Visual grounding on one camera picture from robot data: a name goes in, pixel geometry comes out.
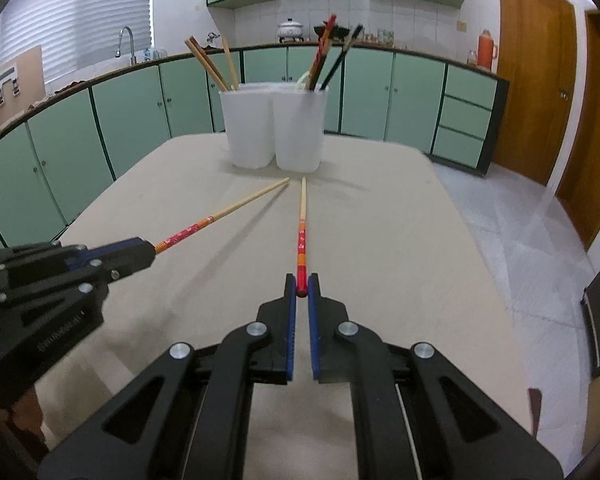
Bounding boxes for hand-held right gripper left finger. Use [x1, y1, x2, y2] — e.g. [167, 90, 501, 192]
[37, 273, 299, 480]

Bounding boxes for chrome sink faucet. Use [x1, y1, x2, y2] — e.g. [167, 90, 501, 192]
[115, 26, 137, 65]

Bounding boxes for red patterned wooden chopstick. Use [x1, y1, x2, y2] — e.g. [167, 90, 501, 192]
[296, 176, 310, 297]
[310, 13, 338, 91]
[151, 177, 291, 256]

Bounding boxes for thick plain wooden chopstick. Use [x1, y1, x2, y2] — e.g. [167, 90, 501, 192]
[184, 35, 231, 92]

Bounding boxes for silver cooking pot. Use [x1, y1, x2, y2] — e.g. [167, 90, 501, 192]
[277, 18, 304, 42]

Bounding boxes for orange thermos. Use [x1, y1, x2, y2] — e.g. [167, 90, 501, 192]
[476, 29, 499, 70]

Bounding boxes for thin plain wooden chopstick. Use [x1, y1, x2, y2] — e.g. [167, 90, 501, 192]
[221, 35, 240, 91]

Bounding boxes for white plastic container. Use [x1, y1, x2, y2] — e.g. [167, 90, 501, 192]
[218, 82, 277, 169]
[272, 84, 330, 172]

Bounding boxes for cardboard panel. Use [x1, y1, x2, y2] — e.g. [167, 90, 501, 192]
[0, 44, 47, 122]

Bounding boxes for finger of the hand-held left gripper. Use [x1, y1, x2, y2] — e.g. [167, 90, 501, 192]
[55, 237, 157, 272]
[79, 254, 157, 292]

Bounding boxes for white window blinds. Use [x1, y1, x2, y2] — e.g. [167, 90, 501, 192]
[0, 0, 154, 92]

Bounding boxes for green kitchen counter cabinets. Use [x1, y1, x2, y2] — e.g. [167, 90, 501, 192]
[0, 42, 510, 262]

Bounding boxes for person's left forearm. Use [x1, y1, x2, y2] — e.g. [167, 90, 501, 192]
[0, 385, 49, 467]

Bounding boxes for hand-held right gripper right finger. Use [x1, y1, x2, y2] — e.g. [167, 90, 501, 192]
[307, 273, 566, 480]

